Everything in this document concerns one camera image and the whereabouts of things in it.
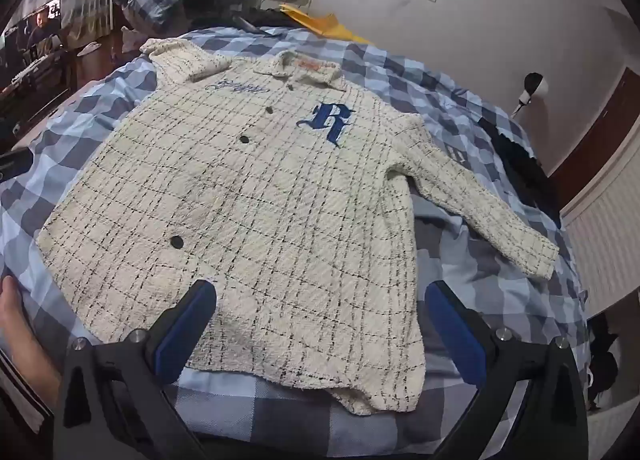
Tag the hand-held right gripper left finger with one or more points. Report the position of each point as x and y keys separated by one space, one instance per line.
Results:
x=181 y=335

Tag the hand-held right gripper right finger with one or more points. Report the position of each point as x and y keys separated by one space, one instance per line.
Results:
x=456 y=335

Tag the cream plaid jacket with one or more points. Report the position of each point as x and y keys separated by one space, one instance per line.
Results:
x=280 y=220

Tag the person's left forearm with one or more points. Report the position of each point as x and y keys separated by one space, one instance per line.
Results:
x=25 y=335

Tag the dark clothes pile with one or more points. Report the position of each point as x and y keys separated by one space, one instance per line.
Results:
x=525 y=170

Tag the blue checked blanket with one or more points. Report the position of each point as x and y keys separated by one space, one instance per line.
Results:
x=475 y=270

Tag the computer monitor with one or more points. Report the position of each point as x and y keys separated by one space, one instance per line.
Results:
x=35 y=35

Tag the dark flat booklet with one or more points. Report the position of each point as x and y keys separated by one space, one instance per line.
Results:
x=22 y=397

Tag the white cabinet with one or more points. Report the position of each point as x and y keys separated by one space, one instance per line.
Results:
x=607 y=250

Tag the brown wooden door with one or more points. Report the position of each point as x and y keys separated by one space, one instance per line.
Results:
x=605 y=140

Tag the yellow cloth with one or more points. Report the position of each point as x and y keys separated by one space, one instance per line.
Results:
x=330 y=27

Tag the white security camera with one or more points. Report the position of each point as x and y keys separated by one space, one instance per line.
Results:
x=534 y=86

